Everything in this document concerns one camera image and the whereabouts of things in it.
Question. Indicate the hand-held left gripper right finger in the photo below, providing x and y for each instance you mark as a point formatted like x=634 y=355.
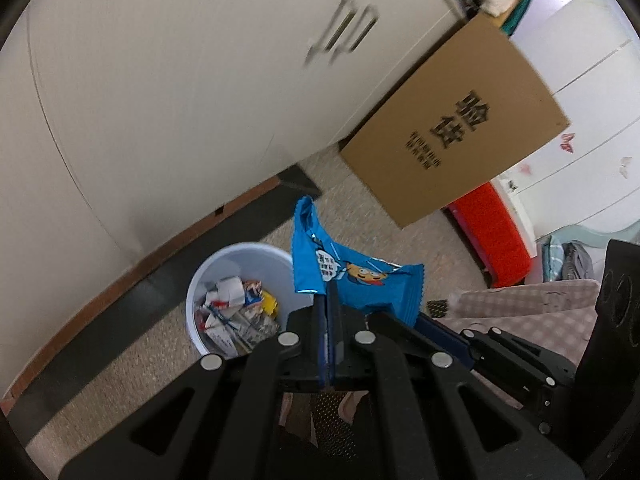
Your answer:
x=336 y=345

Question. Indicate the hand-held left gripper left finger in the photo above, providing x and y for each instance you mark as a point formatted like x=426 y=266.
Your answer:
x=323 y=342

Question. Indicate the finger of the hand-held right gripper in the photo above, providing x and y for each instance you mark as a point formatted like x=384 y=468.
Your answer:
x=442 y=337
x=530 y=402

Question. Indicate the blue snack packet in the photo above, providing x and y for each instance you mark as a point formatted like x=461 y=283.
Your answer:
x=360 y=280

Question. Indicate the white plastic bin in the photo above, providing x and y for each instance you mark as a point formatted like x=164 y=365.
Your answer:
x=225 y=260

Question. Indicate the yellow snack packet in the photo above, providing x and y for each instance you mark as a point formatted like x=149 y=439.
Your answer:
x=270 y=304

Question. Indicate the folded clothes pile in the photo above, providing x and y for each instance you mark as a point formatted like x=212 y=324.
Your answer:
x=577 y=262

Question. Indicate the pink checked tablecloth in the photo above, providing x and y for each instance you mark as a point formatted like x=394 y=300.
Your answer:
x=525 y=305

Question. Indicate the white flattened carton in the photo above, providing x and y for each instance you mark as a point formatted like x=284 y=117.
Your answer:
x=225 y=297

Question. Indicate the red storage box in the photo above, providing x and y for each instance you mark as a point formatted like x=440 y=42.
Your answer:
x=490 y=235

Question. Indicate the faint pink butterfly sticker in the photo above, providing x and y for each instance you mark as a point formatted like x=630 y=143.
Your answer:
x=624 y=166

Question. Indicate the white wardrobe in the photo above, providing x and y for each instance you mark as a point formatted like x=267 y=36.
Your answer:
x=590 y=85

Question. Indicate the large cardboard box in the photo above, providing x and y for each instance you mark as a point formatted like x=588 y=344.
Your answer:
x=500 y=60

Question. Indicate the white floor cabinet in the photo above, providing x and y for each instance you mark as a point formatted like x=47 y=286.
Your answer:
x=150 y=110

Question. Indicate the green hanging garment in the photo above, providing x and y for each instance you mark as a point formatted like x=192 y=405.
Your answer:
x=522 y=12

